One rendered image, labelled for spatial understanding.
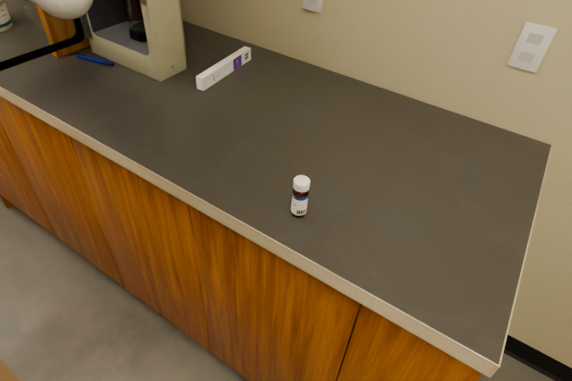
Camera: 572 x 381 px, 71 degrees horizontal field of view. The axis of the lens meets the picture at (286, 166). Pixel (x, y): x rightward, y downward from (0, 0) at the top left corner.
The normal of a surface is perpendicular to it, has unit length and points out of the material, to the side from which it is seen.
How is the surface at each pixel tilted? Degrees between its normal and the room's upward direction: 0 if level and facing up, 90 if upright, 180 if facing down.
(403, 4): 90
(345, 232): 0
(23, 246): 0
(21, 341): 0
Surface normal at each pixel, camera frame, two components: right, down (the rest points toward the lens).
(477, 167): 0.05, -0.76
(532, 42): -0.55, 0.52
